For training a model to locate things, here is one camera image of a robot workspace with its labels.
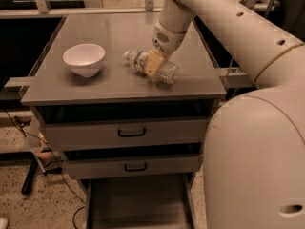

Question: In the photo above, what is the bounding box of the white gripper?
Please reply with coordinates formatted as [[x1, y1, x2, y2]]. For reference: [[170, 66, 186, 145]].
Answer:
[[146, 21, 186, 78]]

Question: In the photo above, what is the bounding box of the clear plastic water bottle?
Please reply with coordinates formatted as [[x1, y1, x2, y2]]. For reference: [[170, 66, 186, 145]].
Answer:
[[124, 50, 179, 85]]

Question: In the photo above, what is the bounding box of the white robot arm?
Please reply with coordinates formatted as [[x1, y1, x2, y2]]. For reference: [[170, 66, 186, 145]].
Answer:
[[150, 0, 305, 229]]

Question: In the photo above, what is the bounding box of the grey drawer cabinet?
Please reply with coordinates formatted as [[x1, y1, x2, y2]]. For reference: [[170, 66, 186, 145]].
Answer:
[[20, 11, 227, 229]]

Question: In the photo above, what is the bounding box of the middle grey drawer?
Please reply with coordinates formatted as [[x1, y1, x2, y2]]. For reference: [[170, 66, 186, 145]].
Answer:
[[64, 154, 202, 179]]

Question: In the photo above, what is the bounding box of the top grey drawer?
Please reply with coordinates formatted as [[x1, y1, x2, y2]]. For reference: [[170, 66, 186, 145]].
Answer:
[[40, 117, 209, 151]]

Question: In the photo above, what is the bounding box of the bottom open grey drawer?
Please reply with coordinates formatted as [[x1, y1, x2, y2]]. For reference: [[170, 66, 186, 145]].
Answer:
[[81, 174, 197, 229]]

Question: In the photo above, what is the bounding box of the white bowl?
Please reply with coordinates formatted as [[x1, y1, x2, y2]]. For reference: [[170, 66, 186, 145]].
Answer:
[[63, 44, 105, 77]]

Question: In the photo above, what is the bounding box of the black cylindrical tool on floor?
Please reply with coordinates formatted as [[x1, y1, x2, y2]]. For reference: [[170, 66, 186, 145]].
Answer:
[[21, 159, 38, 196]]

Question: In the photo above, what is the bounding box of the white object floor corner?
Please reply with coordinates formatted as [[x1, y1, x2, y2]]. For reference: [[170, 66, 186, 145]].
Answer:
[[0, 217, 8, 229]]

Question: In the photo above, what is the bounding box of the grey bracket block right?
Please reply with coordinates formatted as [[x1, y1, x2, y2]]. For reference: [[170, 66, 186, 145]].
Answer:
[[216, 67, 254, 89]]

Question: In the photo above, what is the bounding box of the grey bracket block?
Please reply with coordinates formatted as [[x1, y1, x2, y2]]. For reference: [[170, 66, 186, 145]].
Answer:
[[216, 67, 254, 89], [0, 76, 33, 101]]

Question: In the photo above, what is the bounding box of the grey bracket block left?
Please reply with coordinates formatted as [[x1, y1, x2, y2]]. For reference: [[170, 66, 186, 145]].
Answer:
[[0, 76, 33, 101]]

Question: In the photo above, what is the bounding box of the black cable on floor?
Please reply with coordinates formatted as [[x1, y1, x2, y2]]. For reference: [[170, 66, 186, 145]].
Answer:
[[3, 109, 87, 229]]

